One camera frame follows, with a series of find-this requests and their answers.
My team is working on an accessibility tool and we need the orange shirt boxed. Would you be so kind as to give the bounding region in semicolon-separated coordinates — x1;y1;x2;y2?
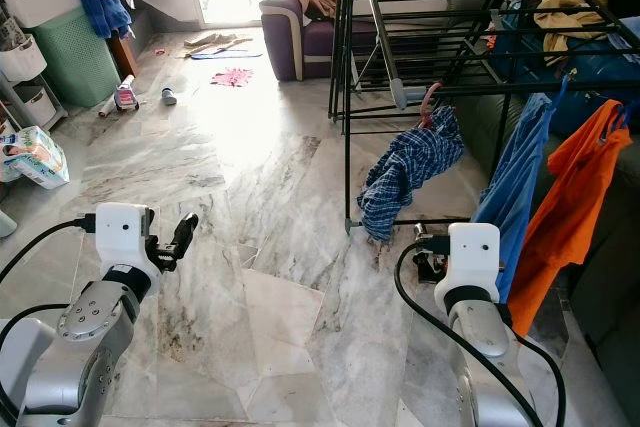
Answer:
505;99;633;338

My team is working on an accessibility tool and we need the blue plastic hanger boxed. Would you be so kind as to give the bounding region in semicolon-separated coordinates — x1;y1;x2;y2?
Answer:
552;73;573;113
603;100;633;140

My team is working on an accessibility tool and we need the pink hanger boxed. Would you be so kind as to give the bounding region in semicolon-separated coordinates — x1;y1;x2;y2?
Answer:
422;82;446;128

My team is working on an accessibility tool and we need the blue plaid shirt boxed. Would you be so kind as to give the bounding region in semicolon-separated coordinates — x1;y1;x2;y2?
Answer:
357;105;464;243

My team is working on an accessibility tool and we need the black metal drying rack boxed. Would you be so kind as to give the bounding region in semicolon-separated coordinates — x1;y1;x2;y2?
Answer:
328;0;640;235

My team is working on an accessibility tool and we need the plain blue shirt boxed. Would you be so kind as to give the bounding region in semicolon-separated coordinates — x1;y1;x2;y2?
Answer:
472;92;561;268

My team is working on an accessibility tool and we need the pink floor cloth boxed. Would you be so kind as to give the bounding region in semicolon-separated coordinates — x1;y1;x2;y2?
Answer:
210;68;254;88

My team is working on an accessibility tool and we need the blue floor mat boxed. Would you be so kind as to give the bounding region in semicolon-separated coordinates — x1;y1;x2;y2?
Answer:
190;47;263;61

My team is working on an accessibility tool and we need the white chair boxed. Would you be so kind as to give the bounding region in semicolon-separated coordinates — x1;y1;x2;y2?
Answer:
0;317;56;427

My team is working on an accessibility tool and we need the beige floor cloth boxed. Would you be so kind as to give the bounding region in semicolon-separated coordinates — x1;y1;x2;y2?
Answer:
182;33;251;53

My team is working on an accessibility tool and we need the brown wooden board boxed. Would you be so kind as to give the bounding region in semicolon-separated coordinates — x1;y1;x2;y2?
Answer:
108;32;139;78

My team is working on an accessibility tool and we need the green laundry basket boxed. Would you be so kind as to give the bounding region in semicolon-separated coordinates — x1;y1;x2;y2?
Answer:
32;5;121;110

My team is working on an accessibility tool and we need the purple armchair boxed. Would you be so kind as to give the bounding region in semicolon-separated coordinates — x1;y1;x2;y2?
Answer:
258;0;371;83

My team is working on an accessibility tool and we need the blue hanging cloth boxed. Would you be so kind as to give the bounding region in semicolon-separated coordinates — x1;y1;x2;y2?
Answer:
70;0;133;40

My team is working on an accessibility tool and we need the blue bag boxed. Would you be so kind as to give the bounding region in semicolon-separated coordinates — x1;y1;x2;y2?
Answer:
490;2;640;98

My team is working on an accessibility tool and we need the white storage shelf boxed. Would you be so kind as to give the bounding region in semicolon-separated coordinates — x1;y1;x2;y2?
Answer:
0;17;61;133

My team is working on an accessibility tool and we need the yellow cloth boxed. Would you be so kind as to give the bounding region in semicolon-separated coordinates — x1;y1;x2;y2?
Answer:
535;0;611;53

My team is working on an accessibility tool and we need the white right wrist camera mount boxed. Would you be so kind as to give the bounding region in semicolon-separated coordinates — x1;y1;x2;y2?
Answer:
447;222;503;293

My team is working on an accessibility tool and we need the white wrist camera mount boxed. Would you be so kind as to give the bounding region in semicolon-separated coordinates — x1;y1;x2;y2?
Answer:
95;202;153;273
447;222;503;293

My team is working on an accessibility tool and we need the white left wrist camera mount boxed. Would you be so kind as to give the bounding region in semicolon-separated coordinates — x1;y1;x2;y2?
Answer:
95;202;153;273

